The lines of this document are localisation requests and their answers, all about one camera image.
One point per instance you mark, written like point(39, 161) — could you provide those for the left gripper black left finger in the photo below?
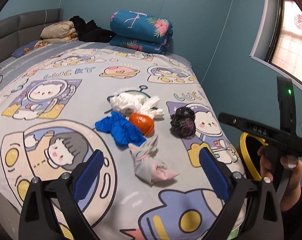
point(85, 174)

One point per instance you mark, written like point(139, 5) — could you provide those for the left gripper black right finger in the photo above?
point(217, 173)

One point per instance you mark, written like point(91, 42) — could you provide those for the grey pink cloth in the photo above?
point(146, 167)

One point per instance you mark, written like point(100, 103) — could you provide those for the black plastic bag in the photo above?
point(183, 122)

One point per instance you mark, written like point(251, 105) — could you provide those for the white tissue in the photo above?
point(127, 104)

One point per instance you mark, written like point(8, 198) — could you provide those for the yellow rimmed trash bin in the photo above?
point(248, 148)

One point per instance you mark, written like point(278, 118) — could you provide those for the person's right hand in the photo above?
point(294, 165)

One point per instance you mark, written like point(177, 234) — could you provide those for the cartoon print bed sheet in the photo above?
point(50, 100)

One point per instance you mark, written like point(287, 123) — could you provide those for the blue cartoon pillow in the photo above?
point(21, 51)

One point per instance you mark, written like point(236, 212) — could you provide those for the black clothes pile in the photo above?
point(90, 31)

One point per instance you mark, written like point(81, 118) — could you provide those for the beige folded blanket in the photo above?
point(61, 32)

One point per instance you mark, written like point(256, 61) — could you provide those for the blue floral folded quilt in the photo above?
point(140, 31)

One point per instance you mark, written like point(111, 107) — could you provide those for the grey padded headboard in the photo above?
point(19, 30)

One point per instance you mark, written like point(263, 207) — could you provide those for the window with grey frame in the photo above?
point(278, 43)

